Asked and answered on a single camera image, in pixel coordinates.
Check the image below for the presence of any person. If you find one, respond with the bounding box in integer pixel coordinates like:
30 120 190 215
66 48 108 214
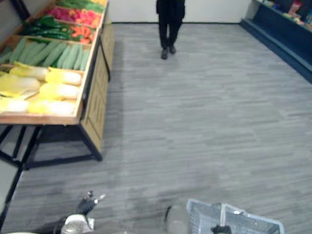
155 0 186 60

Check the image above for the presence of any pink snack package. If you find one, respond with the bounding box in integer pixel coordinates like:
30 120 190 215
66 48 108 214
288 1 303 15

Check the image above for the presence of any wooden vegetable display stand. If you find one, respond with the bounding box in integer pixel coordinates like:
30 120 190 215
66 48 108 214
0 0 116 169

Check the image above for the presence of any orange carrot heap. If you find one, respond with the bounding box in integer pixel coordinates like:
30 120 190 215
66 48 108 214
70 25 96 45

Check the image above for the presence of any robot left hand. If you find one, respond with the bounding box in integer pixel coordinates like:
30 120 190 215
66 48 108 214
75 190 107 216

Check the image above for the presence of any dark green cucumber heap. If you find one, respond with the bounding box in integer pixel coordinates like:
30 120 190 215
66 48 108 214
19 15 72 41

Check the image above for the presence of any red pink pepper heap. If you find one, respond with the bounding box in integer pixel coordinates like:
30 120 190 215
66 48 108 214
46 6 102 28

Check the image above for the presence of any dark blue goods shelf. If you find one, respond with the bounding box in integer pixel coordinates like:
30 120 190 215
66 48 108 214
239 0 312 85

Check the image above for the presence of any light green loofah gourd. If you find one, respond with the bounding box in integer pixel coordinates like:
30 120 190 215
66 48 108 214
79 48 91 72
31 40 61 66
0 45 13 64
62 43 80 70
41 42 68 68
57 45 73 69
8 36 28 64
24 42 47 65
73 45 85 71
18 41 38 64

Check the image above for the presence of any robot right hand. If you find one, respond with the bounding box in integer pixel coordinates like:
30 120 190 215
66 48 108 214
210 224 232 234

